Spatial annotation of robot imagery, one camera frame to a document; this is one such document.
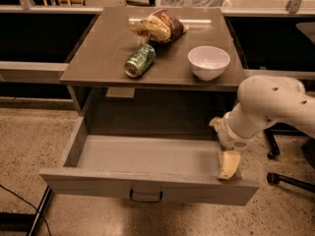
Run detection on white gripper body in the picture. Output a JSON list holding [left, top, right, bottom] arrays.
[[217, 113, 255, 150]]

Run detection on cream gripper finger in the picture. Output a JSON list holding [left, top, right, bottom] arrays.
[[218, 150, 241, 180], [209, 117, 221, 131]]

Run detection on grey top drawer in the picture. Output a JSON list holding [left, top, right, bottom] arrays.
[[39, 120, 259, 206]]

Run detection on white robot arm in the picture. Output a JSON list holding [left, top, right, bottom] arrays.
[[209, 76, 315, 180]]

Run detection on grey drawer cabinet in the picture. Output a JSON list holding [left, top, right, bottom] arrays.
[[61, 7, 245, 138]]

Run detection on black chair leg upper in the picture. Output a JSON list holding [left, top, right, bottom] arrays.
[[264, 123, 303, 159]]

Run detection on black chair leg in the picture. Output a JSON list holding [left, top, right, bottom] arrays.
[[264, 123, 303, 159], [267, 173, 315, 193]]

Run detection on black chair leg lower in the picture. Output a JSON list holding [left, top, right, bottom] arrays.
[[267, 173, 315, 193]]

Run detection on white bowl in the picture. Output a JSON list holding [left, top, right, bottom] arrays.
[[188, 46, 230, 81]]

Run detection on green soda can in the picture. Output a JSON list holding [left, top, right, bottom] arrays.
[[124, 44, 156, 78]]

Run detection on brown chip bag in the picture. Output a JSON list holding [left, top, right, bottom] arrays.
[[127, 9, 189, 43]]

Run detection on grey metal railing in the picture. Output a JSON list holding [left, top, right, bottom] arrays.
[[1, 0, 315, 90]]

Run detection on black stand leg left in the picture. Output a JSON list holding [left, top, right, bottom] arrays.
[[0, 185, 53, 236]]

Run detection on black floor cable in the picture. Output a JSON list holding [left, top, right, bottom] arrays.
[[0, 184, 53, 236]]

